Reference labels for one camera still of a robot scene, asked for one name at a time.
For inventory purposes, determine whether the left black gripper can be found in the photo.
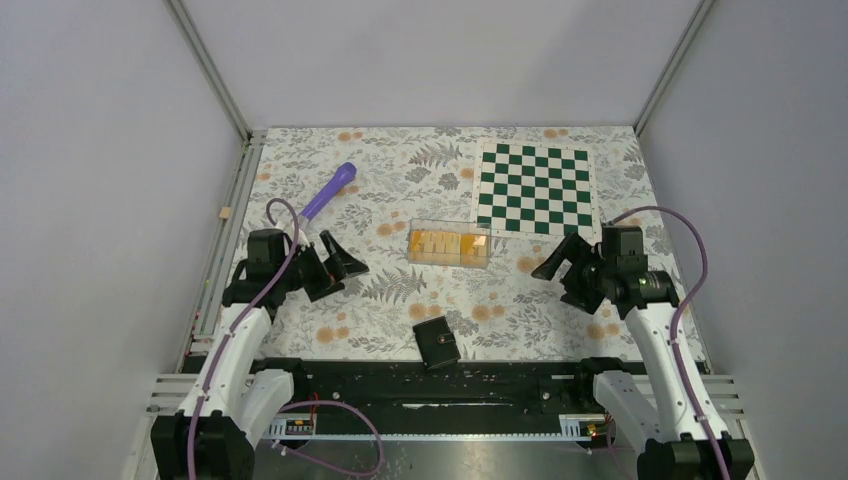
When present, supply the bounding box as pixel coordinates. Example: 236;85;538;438
277;230;368;301

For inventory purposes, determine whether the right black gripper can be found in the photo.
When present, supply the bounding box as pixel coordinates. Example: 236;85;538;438
530;231;615;314

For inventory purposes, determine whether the black leather card holder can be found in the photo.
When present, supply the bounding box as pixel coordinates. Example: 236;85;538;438
412;316;461;372

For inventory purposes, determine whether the clear plastic card box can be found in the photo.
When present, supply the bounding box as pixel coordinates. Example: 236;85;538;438
407;219;492;269

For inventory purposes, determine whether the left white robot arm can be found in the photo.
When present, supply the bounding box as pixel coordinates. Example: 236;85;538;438
150;228;369;479

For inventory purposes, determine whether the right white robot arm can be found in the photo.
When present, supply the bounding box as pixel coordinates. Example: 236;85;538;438
532;226;755;479

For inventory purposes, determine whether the gold credit cards stack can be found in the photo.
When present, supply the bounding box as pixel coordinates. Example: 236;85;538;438
409;230;461;264

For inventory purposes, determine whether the orange credit card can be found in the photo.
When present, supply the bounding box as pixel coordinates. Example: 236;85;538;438
460;234;489;264

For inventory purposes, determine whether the green white chessboard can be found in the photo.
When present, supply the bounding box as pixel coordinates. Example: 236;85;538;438
470;138;601;243

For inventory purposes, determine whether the floral pattern table mat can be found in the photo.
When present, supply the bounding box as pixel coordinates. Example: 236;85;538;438
238;126;679;361

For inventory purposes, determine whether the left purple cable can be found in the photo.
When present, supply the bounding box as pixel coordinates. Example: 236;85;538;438
185;197;386;480

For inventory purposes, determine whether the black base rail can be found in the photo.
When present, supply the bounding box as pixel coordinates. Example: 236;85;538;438
250;357;645;437

